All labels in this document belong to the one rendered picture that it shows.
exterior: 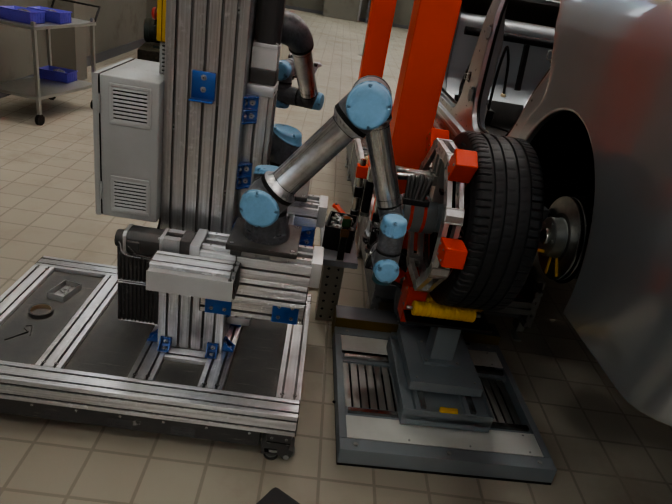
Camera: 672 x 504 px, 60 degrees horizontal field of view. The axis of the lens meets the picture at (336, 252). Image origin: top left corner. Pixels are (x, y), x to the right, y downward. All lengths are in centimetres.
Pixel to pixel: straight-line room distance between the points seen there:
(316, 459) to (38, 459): 95
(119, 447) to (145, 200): 88
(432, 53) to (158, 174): 117
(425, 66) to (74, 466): 195
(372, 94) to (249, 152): 62
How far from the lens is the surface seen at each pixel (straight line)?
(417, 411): 232
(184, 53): 191
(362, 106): 152
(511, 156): 206
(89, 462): 225
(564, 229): 227
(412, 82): 245
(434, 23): 244
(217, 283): 179
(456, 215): 194
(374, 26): 435
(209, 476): 218
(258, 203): 163
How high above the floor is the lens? 162
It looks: 26 degrees down
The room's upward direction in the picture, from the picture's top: 10 degrees clockwise
